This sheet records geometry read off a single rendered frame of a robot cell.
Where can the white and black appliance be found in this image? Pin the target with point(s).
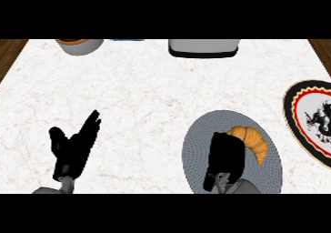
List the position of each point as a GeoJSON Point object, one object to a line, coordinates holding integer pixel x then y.
{"type": "Point", "coordinates": [203, 48]}

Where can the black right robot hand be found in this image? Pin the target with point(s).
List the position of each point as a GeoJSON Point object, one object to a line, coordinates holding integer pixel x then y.
{"type": "Point", "coordinates": [226, 157]}

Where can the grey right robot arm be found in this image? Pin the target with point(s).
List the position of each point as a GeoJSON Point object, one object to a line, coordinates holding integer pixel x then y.
{"type": "Point", "coordinates": [236, 187]}

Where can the grey round placemat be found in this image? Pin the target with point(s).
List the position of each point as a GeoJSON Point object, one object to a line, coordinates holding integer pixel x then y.
{"type": "Point", "coordinates": [265, 176]}

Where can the orange sweet potato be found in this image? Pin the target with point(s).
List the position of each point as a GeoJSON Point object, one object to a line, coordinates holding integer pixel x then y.
{"type": "Point", "coordinates": [252, 141]}

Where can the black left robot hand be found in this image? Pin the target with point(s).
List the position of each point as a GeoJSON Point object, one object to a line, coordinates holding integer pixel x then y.
{"type": "Point", "coordinates": [72, 151]}

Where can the dragon print plate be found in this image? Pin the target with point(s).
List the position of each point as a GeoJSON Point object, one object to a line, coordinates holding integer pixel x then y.
{"type": "Point", "coordinates": [316, 121]}

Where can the grey pot with orange rim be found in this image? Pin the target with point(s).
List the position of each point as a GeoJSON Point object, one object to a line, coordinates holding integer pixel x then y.
{"type": "Point", "coordinates": [80, 45]}

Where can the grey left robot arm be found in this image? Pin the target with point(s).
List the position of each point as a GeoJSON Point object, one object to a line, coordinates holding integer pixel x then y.
{"type": "Point", "coordinates": [56, 187]}

